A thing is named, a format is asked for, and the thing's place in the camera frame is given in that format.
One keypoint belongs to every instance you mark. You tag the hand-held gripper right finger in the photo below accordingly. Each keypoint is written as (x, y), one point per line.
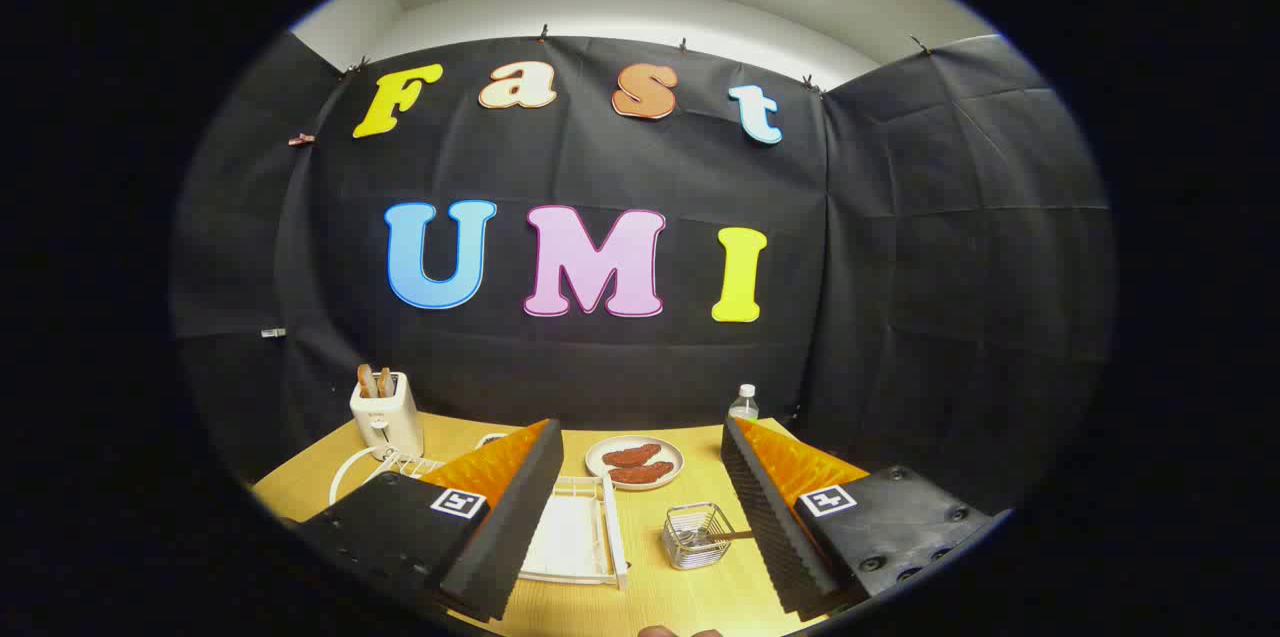
(770, 527)

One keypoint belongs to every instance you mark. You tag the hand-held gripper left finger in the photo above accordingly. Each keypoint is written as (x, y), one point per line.
(510, 527)

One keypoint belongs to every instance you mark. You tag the round white plate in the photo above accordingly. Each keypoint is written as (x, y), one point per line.
(595, 463)

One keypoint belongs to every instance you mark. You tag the clear bottle green label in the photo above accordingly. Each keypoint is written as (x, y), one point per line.
(743, 407)

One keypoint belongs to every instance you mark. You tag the brown meat piece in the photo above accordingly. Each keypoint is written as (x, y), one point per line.
(630, 455)
(642, 473)

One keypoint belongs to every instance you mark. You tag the white toaster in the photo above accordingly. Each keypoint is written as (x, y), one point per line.
(385, 422)

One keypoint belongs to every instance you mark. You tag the toast slice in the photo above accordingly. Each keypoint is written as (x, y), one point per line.
(385, 381)
(367, 382)

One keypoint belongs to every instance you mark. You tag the black backdrop cloth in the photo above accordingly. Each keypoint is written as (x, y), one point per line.
(900, 267)

